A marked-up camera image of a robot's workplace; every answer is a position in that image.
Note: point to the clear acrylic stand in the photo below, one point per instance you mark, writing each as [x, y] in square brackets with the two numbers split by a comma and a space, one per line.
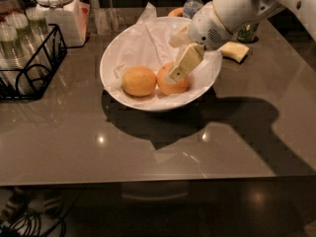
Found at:
[109, 20]

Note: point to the upright clear water bottle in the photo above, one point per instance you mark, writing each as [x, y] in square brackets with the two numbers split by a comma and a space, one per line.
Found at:
[191, 7]

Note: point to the green soda can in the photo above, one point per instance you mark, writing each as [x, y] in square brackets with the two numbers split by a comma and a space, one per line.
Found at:
[248, 33]

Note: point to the orange object behind bowl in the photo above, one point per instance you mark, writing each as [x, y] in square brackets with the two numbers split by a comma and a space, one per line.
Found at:
[178, 12]

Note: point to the orange fruit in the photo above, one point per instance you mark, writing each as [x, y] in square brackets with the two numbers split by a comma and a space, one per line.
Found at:
[174, 88]

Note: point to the stacked clear plastic cups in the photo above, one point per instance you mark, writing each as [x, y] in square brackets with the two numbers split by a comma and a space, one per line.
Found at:
[23, 63]

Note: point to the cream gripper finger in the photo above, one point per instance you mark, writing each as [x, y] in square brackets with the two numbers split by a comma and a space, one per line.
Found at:
[180, 38]
[188, 58]

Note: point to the white crumpled paper liner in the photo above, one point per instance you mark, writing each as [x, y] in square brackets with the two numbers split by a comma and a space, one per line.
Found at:
[144, 43]

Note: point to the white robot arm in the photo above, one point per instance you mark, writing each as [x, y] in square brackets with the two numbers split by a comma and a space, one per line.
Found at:
[236, 14]

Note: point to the white bowl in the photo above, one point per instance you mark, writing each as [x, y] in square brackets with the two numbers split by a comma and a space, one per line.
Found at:
[158, 106]

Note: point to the white ceramic lidded jar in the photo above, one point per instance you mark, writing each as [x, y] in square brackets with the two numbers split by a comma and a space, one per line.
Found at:
[70, 15]

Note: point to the black wire rack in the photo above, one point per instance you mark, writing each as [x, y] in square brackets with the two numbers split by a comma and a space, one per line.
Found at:
[55, 49]

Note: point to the yellow sponge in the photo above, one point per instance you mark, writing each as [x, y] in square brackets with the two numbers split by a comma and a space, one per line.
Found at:
[235, 51]

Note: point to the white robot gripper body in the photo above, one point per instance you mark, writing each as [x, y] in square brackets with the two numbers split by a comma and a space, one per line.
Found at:
[206, 30]

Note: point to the yellow-orange fruit on left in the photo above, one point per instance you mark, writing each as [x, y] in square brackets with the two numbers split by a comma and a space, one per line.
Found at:
[139, 81]

